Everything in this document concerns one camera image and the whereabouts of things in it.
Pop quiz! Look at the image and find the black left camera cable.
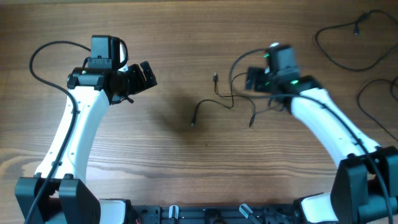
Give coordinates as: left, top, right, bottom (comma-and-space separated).
23, 37, 129, 224

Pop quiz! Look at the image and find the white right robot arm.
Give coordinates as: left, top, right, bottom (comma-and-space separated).
246, 43, 397, 223

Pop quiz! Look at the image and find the black camera cable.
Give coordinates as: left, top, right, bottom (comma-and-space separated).
228, 48, 396, 224
23, 37, 129, 224

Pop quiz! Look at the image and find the black cable bundle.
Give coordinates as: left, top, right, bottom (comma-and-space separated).
190, 72, 285, 129

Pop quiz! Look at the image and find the thin black cable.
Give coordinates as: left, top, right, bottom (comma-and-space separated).
356, 76, 398, 142

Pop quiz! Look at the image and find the black right camera cable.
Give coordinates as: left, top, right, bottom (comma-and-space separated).
228, 48, 396, 224

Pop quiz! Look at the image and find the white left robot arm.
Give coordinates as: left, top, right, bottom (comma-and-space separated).
15, 35, 157, 223

